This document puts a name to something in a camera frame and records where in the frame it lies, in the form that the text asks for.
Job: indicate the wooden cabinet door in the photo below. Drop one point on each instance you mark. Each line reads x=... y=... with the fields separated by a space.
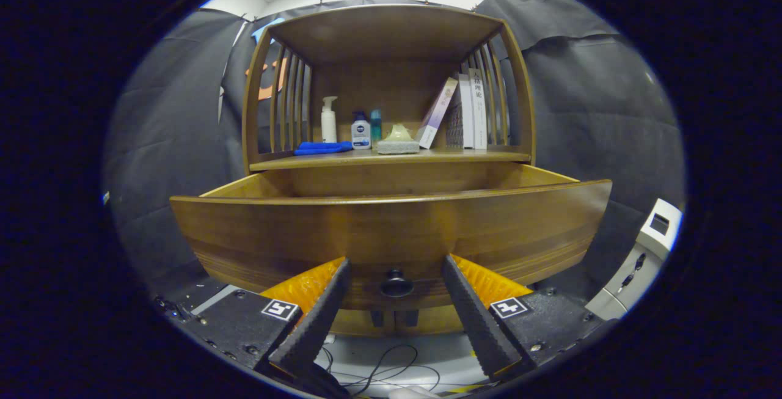
x=440 y=322
x=357 y=324

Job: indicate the dark patterned cover book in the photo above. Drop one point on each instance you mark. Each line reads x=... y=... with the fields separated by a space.
x=467 y=112

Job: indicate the teal glass bottle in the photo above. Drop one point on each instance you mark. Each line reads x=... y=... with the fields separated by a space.
x=376 y=125

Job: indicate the brown wooden cabinet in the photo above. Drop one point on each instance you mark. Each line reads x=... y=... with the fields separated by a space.
x=385 y=32

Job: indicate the wooden countertop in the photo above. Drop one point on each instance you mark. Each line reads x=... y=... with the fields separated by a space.
x=440 y=156

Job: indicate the beige lidded tea cup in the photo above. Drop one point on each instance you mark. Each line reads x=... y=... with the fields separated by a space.
x=398 y=133

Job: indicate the brown wooden drawer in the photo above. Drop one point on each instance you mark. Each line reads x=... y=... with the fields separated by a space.
x=397 y=228

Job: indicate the purple and white book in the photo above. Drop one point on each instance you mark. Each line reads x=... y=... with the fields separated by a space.
x=435 y=118

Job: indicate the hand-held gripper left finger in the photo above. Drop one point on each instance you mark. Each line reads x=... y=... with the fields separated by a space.
x=317 y=325

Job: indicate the small yellow object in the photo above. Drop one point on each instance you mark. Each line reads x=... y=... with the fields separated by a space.
x=464 y=390

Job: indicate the white machine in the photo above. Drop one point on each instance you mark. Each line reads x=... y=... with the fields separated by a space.
x=660 y=228

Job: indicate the pale green grey sponge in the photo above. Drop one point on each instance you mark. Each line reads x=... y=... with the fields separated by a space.
x=398 y=148

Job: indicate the white bottle with blue cap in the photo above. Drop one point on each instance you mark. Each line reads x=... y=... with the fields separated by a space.
x=360 y=136

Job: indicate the white pump bottle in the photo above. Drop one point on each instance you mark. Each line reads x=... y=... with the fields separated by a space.
x=328 y=127

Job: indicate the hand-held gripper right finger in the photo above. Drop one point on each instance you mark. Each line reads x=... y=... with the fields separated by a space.
x=476 y=325

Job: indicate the blue folded cloth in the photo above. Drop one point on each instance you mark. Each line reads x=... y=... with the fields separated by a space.
x=321 y=148

